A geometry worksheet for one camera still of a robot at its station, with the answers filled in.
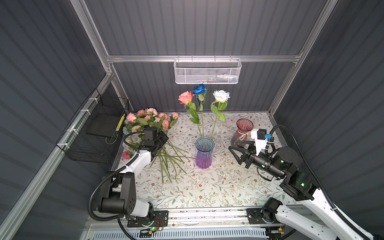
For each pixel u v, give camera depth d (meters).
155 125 1.04
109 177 0.42
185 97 0.70
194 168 0.91
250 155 0.51
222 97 0.67
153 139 0.70
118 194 0.43
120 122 0.78
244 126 0.91
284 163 0.44
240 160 0.54
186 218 0.75
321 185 0.45
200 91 0.73
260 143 0.52
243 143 0.60
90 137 0.71
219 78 0.91
